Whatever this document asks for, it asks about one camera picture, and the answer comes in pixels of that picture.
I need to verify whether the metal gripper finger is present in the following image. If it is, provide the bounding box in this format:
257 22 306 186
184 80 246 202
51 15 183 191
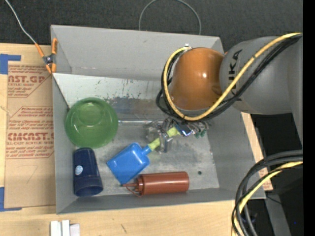
155 121 171 137
157 135 174 154

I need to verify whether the grey metal bin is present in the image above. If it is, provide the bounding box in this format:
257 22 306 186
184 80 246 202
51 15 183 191
50 25 268 215

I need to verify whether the dark blue plastic cup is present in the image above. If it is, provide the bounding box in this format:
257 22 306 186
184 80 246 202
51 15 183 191
72 147 104 197

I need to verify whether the brown cardboard board red print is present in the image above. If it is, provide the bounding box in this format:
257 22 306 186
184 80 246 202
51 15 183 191
0 42 273 212

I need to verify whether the green plastic bowl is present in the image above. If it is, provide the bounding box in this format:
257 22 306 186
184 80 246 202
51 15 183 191
64 97 119 149

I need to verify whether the red-brown squeeze bottle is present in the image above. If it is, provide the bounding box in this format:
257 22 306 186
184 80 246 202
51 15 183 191
122 171 190 198

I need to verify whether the blue toy shovel yellow-green handle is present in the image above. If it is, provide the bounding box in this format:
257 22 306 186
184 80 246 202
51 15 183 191
106 126 180 185

